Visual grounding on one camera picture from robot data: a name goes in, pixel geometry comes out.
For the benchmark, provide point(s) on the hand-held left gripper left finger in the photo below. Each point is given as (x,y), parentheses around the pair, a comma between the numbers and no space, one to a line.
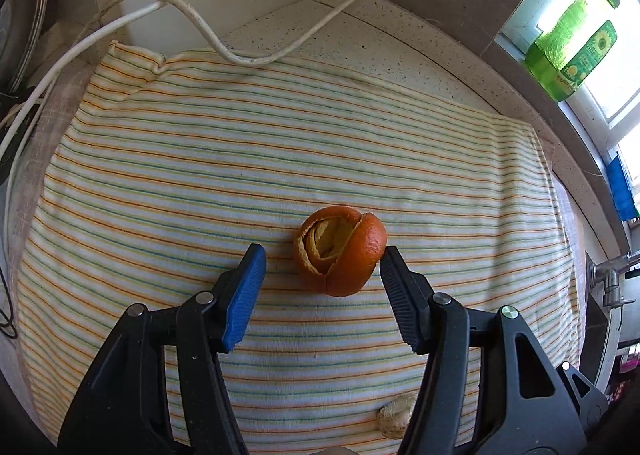
(245,295)

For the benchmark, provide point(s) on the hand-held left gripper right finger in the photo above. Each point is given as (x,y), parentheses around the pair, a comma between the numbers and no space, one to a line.
(402,295)

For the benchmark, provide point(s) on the metal faucet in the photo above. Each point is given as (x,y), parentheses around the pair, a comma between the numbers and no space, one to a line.
(607,270)

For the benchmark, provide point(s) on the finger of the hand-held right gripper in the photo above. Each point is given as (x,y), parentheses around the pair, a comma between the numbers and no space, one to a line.
(592,402)

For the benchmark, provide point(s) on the tan shell piece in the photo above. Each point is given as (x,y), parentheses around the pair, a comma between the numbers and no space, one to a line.
(395,417)

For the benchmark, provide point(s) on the green plastic bottle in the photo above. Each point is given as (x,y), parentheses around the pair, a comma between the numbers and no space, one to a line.
(565,50)

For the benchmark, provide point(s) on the orange peel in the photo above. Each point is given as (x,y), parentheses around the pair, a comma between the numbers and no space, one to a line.
(360,255)

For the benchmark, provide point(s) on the striped cloth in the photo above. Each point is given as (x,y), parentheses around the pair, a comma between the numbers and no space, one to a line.
(200,175)

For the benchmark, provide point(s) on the blue cloth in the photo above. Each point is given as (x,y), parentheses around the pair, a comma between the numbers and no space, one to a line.
(620,185)

